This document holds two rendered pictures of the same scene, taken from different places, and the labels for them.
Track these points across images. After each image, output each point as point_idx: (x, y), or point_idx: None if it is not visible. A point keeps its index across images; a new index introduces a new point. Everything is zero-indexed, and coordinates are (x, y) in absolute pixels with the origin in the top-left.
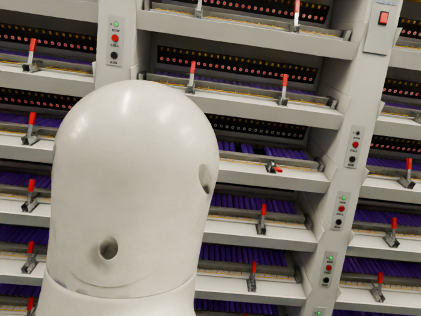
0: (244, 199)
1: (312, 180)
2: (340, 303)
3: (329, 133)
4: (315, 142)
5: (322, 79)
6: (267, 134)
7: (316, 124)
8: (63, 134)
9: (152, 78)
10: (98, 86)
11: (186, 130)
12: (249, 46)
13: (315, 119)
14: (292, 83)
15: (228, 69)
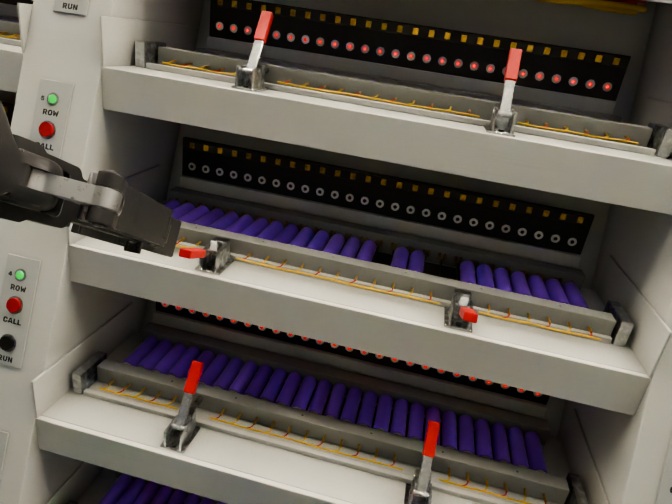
0: (395, 405)
1: (588, 367)
2: None
3: (653, 232)
4: (616, 261)
5: (645, 88)
6: (474, 230)
7: (604, 194)
8: None
9: (172, 57)
10: (30, 61)
11: None
12: (442, 5)
13: (601, 178)
14: (554, 95)
15: (379, 56)
